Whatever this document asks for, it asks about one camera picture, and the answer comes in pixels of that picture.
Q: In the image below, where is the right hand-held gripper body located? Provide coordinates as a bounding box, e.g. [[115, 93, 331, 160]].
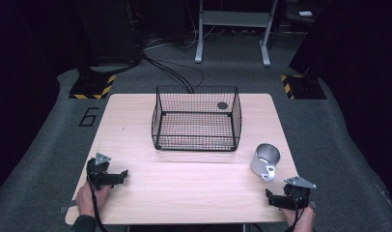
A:
[[282, 175, 318, 211]]

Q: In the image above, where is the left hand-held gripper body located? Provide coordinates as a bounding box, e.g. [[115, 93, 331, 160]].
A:
[[86, 152, 113, 191]]

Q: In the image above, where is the person's right hand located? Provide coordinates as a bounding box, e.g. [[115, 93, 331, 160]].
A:
[[280, 204, 316, 232]]

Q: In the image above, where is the person's left hand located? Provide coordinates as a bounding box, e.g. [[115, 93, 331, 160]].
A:
[[74, 181, 112, 218]]

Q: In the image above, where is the silver metal cup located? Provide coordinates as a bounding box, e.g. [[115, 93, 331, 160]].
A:
[[249, 142, 282, 184]]

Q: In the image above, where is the black stand column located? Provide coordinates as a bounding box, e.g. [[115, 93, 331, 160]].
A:
[[288, 0, 347, 80], [71, 0, 144, 80]]

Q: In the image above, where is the white metal stand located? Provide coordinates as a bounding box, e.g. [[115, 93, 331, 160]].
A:
[[194, 0, 279, 68]]

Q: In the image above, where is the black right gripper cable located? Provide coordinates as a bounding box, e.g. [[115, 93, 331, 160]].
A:
[[283, 187, 307, 232]]

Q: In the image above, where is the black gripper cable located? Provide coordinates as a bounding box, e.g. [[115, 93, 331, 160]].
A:
[[283, 187, 307, 232], [86, 158, 109, 232]]

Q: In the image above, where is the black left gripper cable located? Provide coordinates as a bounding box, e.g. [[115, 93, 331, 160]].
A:
[[86, 158, 109, 232]]

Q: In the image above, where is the grey metal table bracket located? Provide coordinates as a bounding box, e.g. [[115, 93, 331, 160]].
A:
[[58, 200, 78, 215]]

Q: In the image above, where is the black yellow striped base plate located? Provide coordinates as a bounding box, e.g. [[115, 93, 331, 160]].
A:
[[69, 73, 117, 101], [279, 73, 327, 101]]

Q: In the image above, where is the black wire mesh basket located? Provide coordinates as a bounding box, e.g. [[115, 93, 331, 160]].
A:
[[151, 84, 243, 153]]

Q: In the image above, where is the bundle of black floor cables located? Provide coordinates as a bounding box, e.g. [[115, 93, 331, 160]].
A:
[[141, 35, 206, 95]]

